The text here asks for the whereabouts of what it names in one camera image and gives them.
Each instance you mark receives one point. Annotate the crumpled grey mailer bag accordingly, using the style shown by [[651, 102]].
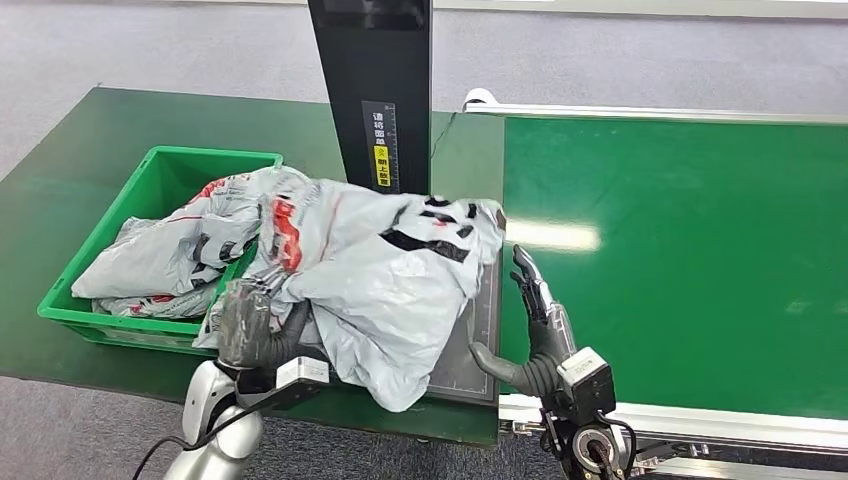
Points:
[[159, 306]]

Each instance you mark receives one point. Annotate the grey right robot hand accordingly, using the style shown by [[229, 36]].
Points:
[[546, 338]]

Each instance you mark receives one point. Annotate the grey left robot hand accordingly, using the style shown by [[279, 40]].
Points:
[[248, 324]]

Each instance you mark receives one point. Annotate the grey mailer bag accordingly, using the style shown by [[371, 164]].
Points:
[[384, 285], [166, 245], [159, 306]]

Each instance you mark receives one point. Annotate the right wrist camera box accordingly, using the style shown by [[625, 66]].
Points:
[[586, 381]]

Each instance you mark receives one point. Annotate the black inbound scanner machine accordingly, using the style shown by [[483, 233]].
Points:
[[378, 66]]

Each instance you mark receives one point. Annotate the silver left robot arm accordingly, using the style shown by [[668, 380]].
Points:
[[218, 430]]

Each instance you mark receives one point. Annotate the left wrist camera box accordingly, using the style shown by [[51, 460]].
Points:
[[301, 372]]

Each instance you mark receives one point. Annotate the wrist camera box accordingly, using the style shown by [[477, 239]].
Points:
[[301, 372], [586, 381]]

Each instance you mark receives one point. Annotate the grey mailer bag, black stripes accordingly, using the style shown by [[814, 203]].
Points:
[[166, 245]]

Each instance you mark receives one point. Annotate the aluminium conveyor frame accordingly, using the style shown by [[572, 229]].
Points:
[[662, 111]]

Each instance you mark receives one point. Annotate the green conveyor belt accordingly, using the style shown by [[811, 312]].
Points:
[[696, 232]]

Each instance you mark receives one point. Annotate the black and yellow label sticker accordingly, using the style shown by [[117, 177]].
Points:
[[381, 146]]

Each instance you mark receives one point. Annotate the green plastic crate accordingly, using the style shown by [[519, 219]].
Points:
[[159, 172]]

